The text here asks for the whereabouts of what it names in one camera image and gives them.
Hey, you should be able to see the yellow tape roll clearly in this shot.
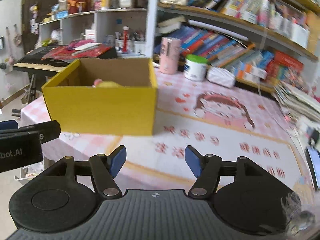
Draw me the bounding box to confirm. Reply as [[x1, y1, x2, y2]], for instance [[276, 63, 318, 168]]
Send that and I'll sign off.
[[95, 81, 122, 88]]

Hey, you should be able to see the pink checkered desk mat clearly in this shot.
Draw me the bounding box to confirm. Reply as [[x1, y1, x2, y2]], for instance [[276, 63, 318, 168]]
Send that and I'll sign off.
[[19, 67, 316, 196]]

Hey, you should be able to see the black keyboard piano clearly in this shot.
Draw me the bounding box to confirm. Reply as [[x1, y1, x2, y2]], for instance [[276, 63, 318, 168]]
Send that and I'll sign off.
[[13, 44, 118, 73]]

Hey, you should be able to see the pink plush toy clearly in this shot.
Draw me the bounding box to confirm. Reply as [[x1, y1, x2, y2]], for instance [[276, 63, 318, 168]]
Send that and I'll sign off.
[[92, 79, 104, 88]]

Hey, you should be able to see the yellow cardboard box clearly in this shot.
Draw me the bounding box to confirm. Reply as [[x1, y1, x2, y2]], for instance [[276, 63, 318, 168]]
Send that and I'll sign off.
[[42, 58, 157, 136]]

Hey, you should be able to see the white quilted purse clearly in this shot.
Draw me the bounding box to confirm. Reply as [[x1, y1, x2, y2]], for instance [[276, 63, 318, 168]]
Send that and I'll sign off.
[[207, 67, 235, 88]]

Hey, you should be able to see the lower orange blue box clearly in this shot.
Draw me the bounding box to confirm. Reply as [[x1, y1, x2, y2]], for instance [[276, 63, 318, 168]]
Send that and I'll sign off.
[[233, 68, 260, 83]]

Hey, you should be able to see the orange blue box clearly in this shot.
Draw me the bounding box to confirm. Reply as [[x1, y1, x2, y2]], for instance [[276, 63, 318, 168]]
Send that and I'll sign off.
[[238, 62, 267, 80], [233, 68, 260, 83]]

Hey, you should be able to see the white tub green lid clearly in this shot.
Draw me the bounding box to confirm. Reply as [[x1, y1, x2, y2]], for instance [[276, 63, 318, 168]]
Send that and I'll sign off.
[[184, 54, 208, 82]]

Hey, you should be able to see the smartphone with lit screen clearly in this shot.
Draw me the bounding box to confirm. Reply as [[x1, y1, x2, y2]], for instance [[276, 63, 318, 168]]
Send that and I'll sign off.
[[305, 146, 320, 191]]

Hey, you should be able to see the upper orange blue box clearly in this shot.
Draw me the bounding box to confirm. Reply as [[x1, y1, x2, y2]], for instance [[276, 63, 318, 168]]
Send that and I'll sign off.
[[238, 62, 267, 80]]

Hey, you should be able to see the stack of papers and books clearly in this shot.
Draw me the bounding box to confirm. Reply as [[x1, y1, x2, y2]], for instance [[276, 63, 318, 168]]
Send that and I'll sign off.
[[273, 81, 319, 122]]

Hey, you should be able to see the row of books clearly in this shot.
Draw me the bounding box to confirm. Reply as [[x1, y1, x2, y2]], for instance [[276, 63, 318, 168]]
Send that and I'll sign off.
[[153, 24, 274, 72]]

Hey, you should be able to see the pink cylindrical container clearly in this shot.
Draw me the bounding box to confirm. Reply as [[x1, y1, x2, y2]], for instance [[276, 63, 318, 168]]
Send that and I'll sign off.
[[159, 37, 181, 75]]

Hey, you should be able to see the white side shelf unit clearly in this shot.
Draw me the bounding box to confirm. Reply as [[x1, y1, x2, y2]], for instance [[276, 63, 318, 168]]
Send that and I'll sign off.
[[39, 8, 152, 57]]

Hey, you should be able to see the red santa pen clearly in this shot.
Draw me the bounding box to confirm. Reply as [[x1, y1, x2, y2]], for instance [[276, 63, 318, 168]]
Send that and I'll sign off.
[[122, 26, 129, 53]]

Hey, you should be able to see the red boxed book set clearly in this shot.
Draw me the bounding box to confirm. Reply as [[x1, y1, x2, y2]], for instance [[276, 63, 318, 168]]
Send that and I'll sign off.
[[265, 50, 304, 85]]

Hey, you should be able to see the wooden bookshelf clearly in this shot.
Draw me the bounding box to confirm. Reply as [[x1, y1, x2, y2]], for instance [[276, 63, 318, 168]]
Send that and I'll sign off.
[[147, 0, 319, 85]]

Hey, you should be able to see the white charging cable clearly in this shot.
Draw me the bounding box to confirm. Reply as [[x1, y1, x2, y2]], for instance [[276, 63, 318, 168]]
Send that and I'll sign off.
[[256, 27, 270, 95]]

